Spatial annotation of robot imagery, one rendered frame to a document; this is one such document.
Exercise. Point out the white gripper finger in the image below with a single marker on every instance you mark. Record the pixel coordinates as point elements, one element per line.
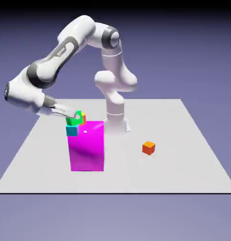
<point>77,116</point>

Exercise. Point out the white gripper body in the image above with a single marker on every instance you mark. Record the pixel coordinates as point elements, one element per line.
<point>63,110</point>

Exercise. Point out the small green cube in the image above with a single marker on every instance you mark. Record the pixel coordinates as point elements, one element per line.
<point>71,121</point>

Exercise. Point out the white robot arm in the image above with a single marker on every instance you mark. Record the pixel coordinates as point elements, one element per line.
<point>74,33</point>

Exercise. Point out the small cyan cube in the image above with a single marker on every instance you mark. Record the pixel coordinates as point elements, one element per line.
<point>71,130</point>

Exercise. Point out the large magenta box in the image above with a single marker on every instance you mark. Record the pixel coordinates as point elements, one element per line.
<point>87,146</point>

